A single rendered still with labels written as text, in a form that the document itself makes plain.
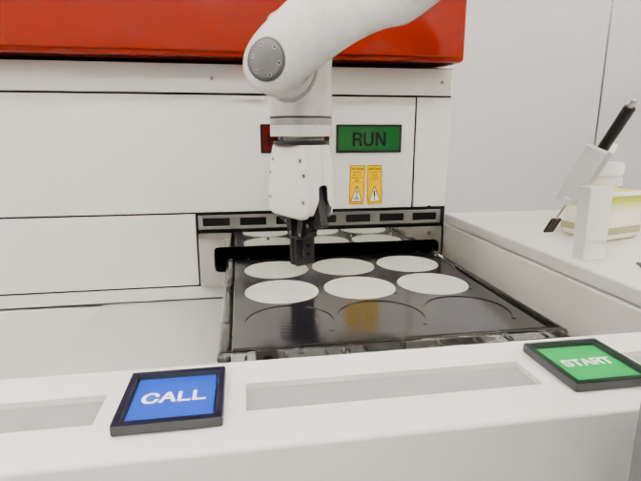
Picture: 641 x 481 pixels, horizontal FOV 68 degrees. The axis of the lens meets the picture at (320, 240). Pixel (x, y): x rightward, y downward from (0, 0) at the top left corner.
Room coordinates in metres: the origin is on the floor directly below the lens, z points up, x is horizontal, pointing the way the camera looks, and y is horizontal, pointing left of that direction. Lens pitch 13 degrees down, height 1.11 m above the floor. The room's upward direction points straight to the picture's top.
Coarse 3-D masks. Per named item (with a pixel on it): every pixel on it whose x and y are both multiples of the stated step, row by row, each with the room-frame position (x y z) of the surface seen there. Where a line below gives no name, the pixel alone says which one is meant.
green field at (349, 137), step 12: (348, 132) 0.85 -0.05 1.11; (360, 132) 0.85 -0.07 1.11; (372, 132) 0.86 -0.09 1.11; (384, 132) 0.86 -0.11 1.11; (396, 132) 0.86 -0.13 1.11; (348, 144) 0.85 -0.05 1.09; (360, 144) 0.85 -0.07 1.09; (372, 144) 0.86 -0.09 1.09; (384, 144) 0.86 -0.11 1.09; (396, 144) 0.86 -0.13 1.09
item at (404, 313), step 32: (352, 256) 0.81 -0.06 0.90; (384, 256) 0.81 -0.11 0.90; (416, 256) 0.81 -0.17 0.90; (320, 288) 0.63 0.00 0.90; (480, 288) 0.63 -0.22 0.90; (256, 320) 0.52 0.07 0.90; (288, 320) 0.52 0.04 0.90; (320, 320) 0.52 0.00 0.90; (352, 320) 0.52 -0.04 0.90; (384, 320) 0.52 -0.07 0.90; (416, 320) 0.52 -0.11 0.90; (448, 320) 0.52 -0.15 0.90; (480, 320) 0.52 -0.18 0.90; (512, 320) 0.52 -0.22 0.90
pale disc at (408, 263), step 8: (392, 256) 0.81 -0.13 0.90; (400, 256) 0.81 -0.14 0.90; (408, 256) 0.81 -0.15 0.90; (384, 264) 0.75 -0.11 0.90; (392, 264) 0.75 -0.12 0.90; (400, 264) 0.75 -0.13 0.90; (408, 264) 0.75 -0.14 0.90; (416, 264) 0.75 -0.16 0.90; (424, 264) 0.75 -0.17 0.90; (432, 264) 0.75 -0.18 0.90
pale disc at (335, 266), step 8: (320, 264) 0.75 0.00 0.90; (328, 264) 0.75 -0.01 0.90; (336, 264) 0.75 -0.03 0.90; (344, 264) 0.75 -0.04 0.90; (352, 264) 0.75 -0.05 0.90; (360, 264) 0.75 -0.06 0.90; (368, 264) 0.75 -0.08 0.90; (328, 272) 0.71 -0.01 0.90; (336, 272) 0.71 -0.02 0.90; (344, 272) 0.71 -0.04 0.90; (352, 272) 0.71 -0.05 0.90; (360, 272) 0.71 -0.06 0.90
